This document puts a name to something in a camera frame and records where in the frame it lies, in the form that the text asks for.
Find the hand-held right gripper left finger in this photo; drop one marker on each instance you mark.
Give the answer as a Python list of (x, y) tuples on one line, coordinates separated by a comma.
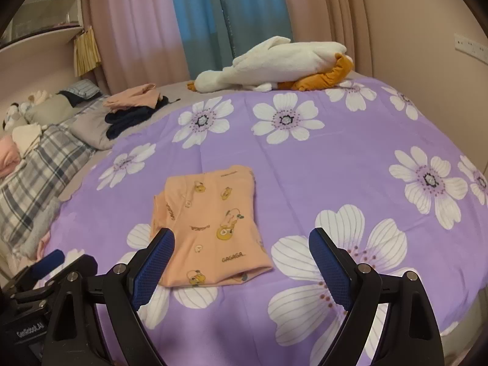
[(152, 270)]

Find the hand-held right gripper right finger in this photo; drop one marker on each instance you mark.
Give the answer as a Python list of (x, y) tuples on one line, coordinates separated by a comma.
[(331, 270)]

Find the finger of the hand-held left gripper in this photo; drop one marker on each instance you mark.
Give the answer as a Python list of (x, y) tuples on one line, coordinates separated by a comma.
[(47, 261), (82, 265)]

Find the orange cartoon print shirt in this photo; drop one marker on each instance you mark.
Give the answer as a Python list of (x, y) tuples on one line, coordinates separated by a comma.
[(206, 213)]

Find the grey fuzzy blanket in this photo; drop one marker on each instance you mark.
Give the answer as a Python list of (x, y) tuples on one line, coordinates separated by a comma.
[(38, 228)]

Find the grey plaid quilt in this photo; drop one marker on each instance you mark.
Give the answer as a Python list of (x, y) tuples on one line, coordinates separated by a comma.
[(42, 167)]

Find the pink cloth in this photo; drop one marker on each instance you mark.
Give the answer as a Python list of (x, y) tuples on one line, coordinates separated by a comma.
[(9, 156)]

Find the purple floral blanket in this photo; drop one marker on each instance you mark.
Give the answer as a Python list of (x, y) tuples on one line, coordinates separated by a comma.
[(324, 152)]

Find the white cloth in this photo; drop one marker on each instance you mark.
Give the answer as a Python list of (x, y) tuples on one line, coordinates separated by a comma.
[(24, 135)]

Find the grey pillow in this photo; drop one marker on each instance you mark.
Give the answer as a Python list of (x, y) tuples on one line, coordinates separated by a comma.
[(91, 129)]

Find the black and white plush toy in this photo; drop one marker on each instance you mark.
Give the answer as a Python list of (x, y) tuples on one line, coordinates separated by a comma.
[(15, 116)]

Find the dark navy garment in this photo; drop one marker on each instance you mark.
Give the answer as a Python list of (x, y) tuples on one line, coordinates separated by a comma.
[(127, 120)]

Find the grey-green pillow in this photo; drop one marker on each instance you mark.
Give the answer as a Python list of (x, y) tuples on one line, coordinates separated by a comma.
[(53, 108)]

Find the folded pink garment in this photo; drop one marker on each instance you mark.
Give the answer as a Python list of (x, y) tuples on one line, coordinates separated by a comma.
[(129, 97)]

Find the blue striped pillow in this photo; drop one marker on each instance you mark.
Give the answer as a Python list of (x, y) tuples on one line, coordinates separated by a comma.
[(84, 87)]

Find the yellow pleated cloth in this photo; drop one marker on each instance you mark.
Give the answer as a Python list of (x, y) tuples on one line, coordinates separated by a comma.
[(87, 51)]

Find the white goose plush toy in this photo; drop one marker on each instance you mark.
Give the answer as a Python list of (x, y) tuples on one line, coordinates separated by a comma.
[(274, 61)]

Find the curved headboard shelf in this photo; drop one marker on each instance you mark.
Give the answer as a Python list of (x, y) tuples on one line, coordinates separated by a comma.
[(42, 19)]

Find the pink curtain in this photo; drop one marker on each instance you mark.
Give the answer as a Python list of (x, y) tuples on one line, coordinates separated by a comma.
[(133, 26)]

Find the blue curtain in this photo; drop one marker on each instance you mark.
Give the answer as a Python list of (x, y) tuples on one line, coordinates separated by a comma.
[(206, 19)]

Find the beige curtain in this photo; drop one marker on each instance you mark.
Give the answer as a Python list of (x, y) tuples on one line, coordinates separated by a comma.
[(316, 3)]

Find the white wall socket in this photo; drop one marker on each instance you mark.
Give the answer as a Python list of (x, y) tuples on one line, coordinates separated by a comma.
[(471, 47)]

